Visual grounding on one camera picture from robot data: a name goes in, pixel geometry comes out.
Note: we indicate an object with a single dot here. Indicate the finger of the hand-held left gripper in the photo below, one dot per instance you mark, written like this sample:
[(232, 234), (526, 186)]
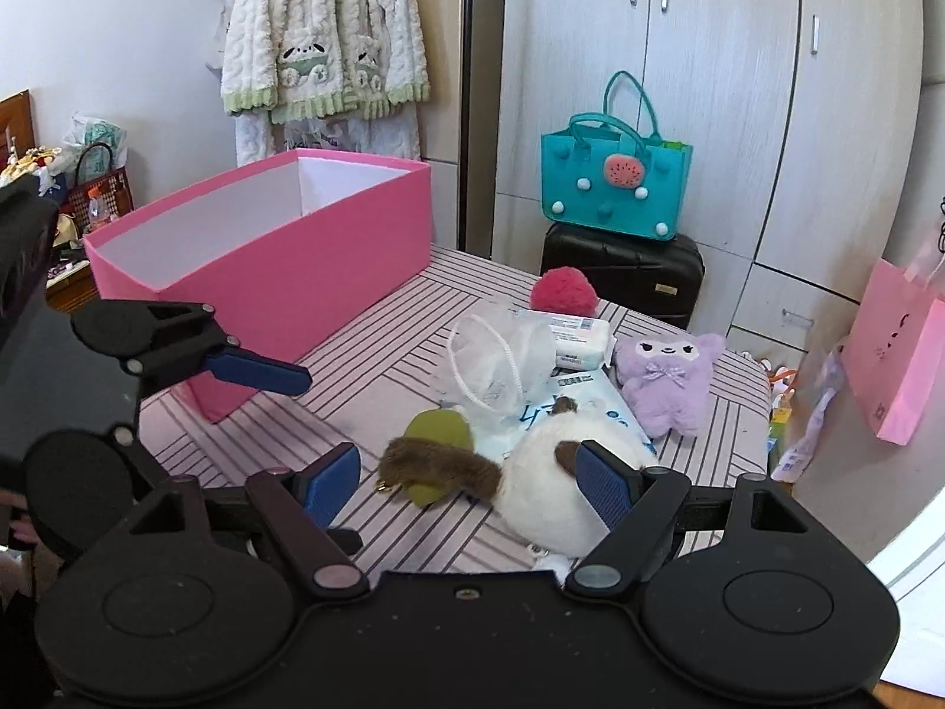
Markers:
[(345, 541), (255, 373)]

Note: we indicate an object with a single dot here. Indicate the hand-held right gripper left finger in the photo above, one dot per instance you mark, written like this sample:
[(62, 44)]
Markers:
[(334, 484)]

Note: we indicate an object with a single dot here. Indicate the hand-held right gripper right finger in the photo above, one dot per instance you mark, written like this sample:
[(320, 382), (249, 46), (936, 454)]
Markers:
[(607, 484)]

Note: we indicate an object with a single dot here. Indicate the white and brown plush toy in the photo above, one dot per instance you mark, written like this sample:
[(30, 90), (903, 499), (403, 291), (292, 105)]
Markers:
[(543, 491)]

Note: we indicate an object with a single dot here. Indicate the purple plush toy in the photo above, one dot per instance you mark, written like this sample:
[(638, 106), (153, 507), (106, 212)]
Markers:
[(668, 391)]

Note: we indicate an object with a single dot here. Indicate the green and brown plush toy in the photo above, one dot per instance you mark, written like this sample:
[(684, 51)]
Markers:
[(435, 432)]

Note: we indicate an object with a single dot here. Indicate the pink storage box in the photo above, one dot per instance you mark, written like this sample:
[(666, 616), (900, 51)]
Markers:
[(295, 266)]

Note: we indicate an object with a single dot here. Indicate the person's left hand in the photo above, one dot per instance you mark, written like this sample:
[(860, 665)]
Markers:
[(13, 532)]

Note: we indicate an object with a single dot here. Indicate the white and blue flat packet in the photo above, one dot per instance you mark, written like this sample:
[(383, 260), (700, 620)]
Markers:
[(583, 393)]

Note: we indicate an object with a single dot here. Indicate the white wet wipes pack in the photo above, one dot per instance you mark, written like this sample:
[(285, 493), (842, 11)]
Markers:
[(579, 340)]

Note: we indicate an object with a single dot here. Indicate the clear plastic bag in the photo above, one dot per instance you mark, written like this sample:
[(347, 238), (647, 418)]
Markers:
[(487, 369)]

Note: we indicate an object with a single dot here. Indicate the colourful carton pack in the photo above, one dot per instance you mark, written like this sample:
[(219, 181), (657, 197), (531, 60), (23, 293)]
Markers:
[(779, 421)]

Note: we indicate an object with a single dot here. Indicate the orange drink bottle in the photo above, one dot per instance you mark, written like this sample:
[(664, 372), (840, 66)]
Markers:
[(98, 210)]

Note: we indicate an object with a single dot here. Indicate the red fluffy plush ball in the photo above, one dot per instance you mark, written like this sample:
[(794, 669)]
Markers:
[(565, 294)]

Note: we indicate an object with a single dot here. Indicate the black suitcase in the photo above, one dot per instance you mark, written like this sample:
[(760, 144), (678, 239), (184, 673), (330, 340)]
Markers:
[(620, 273)]

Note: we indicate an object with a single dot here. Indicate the white plastic packet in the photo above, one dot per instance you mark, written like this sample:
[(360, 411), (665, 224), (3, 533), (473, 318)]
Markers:
[(812, 421)]

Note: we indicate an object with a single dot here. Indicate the brown mesh basket bag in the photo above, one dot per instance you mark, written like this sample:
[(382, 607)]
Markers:
[(111, 188)]

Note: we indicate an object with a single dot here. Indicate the white fleece garment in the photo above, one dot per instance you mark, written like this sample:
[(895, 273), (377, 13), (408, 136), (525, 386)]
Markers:
[(255, 137)]

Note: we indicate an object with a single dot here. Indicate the white printed plastic bag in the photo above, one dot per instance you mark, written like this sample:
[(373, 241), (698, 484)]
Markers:
[(96, 129)]

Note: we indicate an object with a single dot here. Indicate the wooden headboard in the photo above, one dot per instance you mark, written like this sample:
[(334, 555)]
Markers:
[(16, 122)]

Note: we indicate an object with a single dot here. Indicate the teal felt tote bag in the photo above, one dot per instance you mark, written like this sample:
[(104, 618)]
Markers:
[(590, 184)]

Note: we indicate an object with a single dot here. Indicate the pink paper bag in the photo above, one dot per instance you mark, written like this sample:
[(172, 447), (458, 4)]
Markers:
[(897, 362)]

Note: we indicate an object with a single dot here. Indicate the white door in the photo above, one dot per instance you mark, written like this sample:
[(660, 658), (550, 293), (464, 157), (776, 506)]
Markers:
[(912, 605)]

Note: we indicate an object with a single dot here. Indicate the cream and green fleece jacket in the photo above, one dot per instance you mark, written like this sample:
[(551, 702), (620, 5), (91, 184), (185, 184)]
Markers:
[(310, 15)]

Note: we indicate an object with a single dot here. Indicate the white wardrobe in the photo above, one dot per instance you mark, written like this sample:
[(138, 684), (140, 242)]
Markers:
[(738, 125)]

